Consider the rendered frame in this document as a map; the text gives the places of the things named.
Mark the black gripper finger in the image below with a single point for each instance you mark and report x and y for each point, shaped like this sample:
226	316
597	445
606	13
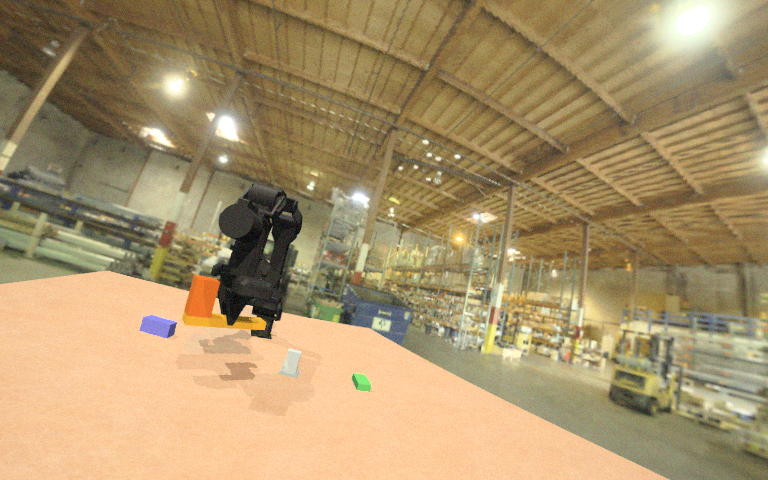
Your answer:
234	305
221	295

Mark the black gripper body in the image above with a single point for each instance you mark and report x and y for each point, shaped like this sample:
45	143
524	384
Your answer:
240	271

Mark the blue rectangular block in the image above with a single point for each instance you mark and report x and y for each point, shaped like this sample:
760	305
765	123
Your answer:
158	326

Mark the small green block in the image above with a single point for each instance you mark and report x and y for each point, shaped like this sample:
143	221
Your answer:
361	382

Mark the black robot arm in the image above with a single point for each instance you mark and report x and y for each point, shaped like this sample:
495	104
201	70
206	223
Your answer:
248	221

